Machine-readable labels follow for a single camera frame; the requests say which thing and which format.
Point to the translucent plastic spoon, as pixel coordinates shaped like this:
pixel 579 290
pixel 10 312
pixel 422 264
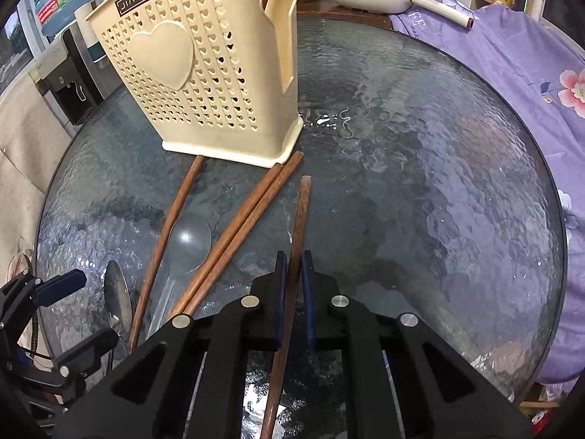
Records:
pixel 189 242

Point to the metal spoon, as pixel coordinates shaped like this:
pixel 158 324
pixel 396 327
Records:
pixel 118 290

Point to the brown wooden chopstick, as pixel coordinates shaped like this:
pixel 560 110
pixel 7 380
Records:
pixel 228 233
pixel 256 212
pixel 167 251
pixel 301 219

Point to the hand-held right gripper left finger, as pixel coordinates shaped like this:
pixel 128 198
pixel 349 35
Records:
pixel 281 283

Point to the beige cloth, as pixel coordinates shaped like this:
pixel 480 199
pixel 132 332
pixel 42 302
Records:
pixel 27 169

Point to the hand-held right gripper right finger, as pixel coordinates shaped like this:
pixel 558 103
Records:
pixel 307 292

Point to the dark wooden counter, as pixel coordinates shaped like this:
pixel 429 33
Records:
pixel 329 9

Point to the teal cup holder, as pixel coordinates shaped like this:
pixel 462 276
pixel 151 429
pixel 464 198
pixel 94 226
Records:
pixel 97 52

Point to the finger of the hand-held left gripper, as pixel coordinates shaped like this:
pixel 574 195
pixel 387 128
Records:
pixel 89 350
pixel 59 287

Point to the grey water dispenser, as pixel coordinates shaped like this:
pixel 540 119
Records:
pixel 68 82

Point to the cream plastic utensil holder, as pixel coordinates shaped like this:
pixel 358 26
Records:
pixel 205 77

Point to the window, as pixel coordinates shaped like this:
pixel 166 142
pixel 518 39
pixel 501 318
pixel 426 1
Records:
pixel 16 55

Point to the purple floral cloth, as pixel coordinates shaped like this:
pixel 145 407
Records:
pixel 502 55

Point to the stack of paper cups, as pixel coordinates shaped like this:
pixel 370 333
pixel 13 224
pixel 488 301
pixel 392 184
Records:
pixel 86 23

